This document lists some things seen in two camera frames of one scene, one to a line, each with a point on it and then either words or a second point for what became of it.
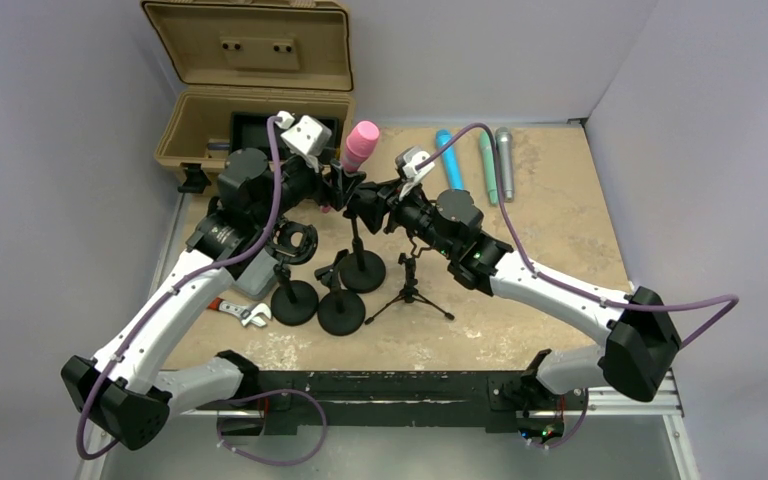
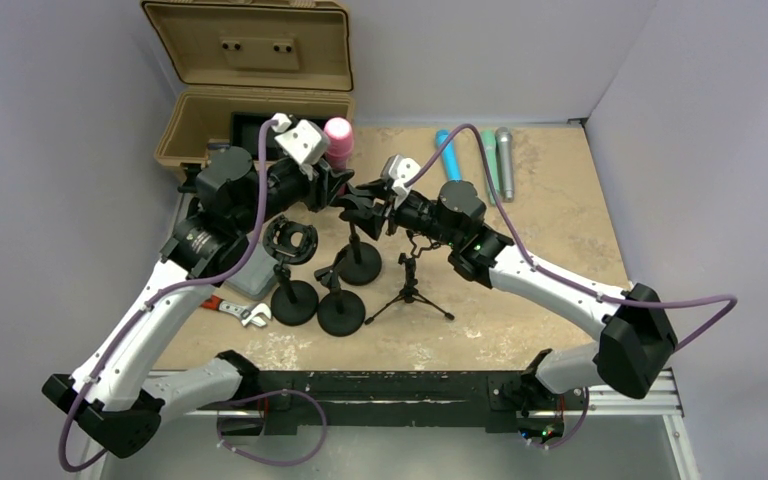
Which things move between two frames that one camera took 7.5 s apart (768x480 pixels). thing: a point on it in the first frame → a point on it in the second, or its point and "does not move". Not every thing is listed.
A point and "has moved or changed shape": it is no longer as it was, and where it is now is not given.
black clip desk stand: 340,312 does not move
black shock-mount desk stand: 293,303 does not move
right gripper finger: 388,190 → 377,188
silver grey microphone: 504,140 does not move
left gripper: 335,192 does not move
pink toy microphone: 359,141 has moved or changed shape
